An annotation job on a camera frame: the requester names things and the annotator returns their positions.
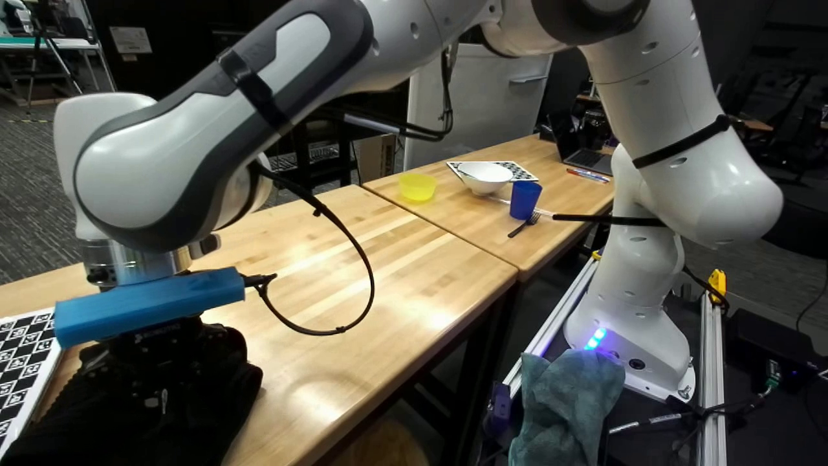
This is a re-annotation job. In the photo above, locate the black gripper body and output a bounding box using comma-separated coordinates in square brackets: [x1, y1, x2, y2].
[80, 317, 227, 419]

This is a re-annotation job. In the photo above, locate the black towel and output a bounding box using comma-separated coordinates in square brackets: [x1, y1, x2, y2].
[0, 317, 266, 466]

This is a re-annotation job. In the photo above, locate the large checkerboard calibration board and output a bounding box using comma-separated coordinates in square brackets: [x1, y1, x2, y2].
[0, 308, 64, 458]

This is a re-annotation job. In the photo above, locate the yellow plastic bowl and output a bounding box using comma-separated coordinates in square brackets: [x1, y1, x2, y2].
[395, 172, 440, 206]

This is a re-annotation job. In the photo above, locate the white bowl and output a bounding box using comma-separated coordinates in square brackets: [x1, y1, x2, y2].
[456, 161, 517, 199]

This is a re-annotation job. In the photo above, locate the black utensil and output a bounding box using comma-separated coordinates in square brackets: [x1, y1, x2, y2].
[505, 215, 541, 242]

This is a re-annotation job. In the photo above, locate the blue plastic cup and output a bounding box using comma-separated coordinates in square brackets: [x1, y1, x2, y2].
[508, 177, 545, 221]

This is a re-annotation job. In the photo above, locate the teal cloth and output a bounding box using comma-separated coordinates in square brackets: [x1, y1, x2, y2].
[505, 347, 628, 466]

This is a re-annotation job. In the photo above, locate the white partition board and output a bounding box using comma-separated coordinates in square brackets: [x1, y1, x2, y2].
[402, 39, 556, 172]

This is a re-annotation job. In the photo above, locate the small checkerboard sheet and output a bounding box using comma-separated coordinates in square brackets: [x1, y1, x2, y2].
[443, 157, 541, 188]

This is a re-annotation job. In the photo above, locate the grey laptop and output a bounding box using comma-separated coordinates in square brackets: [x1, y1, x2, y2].
[556, 119, 625, 180]

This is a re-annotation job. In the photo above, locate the yellow clip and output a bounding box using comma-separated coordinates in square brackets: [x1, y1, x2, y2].
[704, 265, 730, 304]

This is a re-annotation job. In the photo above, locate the black power box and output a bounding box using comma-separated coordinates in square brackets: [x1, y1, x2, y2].
[728, 308, 818, 375]

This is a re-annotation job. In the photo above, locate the blue wrist camera housing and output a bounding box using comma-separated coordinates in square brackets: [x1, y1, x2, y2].
[51, 264, 249, 350]

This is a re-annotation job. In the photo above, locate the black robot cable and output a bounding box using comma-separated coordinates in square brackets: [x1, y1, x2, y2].
[244, 162, 380, 338]

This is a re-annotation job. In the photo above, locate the black metal table frame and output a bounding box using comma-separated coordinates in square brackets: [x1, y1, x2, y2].
[404, 256, 610, 466]

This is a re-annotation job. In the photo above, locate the camera tripod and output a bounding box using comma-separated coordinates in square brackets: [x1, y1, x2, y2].
[12, 0, 98, 115]

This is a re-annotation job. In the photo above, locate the aluminium rail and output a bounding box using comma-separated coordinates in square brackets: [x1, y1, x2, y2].
[499, 250, 602, 401]
[694, 291, 733, 466]

